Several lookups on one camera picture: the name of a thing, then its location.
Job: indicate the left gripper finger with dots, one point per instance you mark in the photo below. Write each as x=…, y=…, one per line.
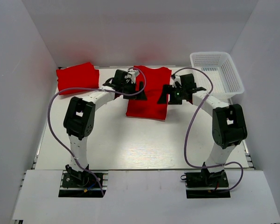
x=140, y=96
x=140, y=87

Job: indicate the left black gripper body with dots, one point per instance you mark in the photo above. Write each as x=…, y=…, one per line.
x=132, y=92

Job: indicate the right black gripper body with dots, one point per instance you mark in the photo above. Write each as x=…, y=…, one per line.
x=171, y=94

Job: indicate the red t-shirt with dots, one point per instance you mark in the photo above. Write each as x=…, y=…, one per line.
x=150, y=109
x=82, y=76

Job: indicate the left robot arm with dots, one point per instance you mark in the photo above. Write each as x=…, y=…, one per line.
x=80, y=115

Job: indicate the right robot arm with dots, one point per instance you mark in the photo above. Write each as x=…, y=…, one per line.
x=228, y=122

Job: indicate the folded red t-shirt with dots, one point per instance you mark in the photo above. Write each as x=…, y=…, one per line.
x=82, y=76

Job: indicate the white plastic basket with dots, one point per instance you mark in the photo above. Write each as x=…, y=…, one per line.
x=222, y=72

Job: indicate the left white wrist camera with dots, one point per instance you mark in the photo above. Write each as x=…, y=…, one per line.
x=131, y=75

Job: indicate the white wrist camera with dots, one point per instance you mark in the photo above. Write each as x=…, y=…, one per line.
x=176, y=81
x=131, y=75

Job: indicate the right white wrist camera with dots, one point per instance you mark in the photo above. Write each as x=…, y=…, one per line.
x=176, y=81

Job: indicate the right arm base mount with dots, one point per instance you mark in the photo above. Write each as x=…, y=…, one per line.
x=198, y=186

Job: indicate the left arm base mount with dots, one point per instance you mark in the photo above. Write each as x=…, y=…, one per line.
x=72, y=188

